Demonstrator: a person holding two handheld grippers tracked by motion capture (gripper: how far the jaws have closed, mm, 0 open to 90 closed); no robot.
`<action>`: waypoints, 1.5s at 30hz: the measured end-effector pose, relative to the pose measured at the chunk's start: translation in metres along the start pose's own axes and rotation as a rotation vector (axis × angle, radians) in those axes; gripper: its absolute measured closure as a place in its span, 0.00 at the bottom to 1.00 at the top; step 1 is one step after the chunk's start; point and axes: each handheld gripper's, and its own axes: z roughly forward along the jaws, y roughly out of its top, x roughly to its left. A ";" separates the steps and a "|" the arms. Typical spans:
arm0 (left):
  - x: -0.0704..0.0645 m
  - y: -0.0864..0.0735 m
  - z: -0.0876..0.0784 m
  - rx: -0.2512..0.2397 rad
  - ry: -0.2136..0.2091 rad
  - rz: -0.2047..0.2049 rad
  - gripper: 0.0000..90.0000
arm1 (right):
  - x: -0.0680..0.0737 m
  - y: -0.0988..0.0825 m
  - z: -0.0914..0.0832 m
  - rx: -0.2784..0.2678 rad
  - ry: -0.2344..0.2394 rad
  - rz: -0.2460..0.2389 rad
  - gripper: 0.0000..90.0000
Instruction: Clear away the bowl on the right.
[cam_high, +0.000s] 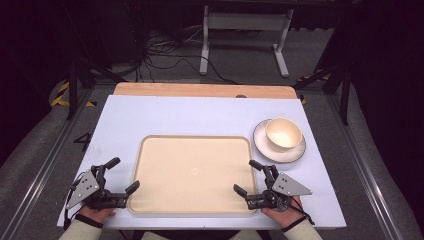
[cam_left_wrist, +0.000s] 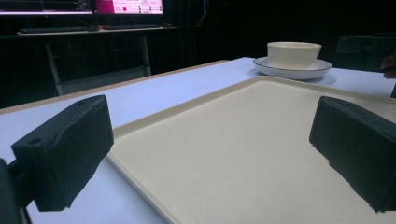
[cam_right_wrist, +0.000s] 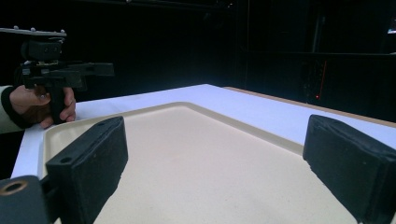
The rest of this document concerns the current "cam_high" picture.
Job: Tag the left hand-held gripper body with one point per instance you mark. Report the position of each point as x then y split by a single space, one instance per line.
87 190

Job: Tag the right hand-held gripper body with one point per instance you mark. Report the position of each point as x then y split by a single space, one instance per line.
286 187

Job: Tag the person's left hand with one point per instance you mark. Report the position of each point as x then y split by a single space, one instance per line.
95 214

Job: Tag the person's right hand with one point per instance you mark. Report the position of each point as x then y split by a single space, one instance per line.
284 216

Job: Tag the white dark-rimmed plate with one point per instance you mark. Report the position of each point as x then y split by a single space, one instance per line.
283 155

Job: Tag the cream ceramic bowl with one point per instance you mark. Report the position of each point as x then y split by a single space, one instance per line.
283 133

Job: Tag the beige plastic tray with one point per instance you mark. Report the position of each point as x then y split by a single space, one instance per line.
193 173

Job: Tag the black tripod stand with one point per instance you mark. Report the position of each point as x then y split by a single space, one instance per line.
345 93
72 90

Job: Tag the yellow black floor tape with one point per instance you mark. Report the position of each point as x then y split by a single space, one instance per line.
311 79
60 96

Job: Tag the white table board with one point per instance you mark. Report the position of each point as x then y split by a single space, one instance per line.
186 115

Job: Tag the wooden table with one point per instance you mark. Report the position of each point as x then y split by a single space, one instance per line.
200 90

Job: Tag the white metal stand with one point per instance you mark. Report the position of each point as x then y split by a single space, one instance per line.
245 21

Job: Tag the aluminium floor rail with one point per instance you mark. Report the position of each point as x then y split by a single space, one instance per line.
363 166
43 170

